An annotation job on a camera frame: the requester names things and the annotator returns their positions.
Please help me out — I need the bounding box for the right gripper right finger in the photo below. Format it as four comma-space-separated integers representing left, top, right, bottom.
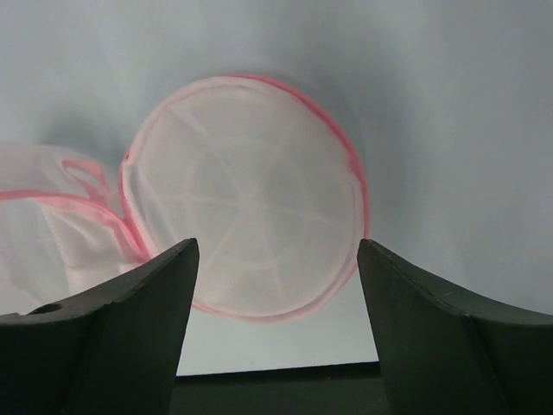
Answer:
357, 239, 552, 414

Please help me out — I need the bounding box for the pink mesh laundry bag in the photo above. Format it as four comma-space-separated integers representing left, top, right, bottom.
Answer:
1, 74, 369, 322

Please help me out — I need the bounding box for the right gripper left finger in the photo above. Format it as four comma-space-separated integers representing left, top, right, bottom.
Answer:
1, 239, 199, 414

